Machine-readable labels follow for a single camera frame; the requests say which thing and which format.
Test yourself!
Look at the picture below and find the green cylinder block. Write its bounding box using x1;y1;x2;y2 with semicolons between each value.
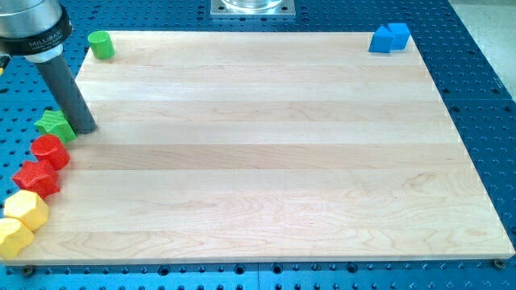
88;31;115;60

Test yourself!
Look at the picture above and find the green star block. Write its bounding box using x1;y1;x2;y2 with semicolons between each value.
35;110;77;143

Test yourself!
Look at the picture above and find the red star block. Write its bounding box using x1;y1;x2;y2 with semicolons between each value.
11;160;60;199

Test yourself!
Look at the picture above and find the yellow star block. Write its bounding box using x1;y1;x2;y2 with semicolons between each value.
1;217;35;260

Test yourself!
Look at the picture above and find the light wooden board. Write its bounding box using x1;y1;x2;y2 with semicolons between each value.
15;31;514;265

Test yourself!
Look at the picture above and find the blue triangular block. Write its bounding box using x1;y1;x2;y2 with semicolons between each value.
368;26;394;53

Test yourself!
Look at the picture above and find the blue cube block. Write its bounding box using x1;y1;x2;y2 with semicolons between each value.
387;23;410;50

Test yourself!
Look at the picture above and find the red cylinder block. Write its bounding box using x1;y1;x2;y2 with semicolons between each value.
31;134;71;170

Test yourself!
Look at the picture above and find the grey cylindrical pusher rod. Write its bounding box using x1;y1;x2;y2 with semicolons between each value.
35;54;97;135

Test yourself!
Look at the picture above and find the yellow hexagon block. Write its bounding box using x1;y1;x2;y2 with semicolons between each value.
4;190;49;231

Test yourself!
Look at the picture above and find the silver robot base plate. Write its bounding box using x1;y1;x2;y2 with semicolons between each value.
210;0;296;19

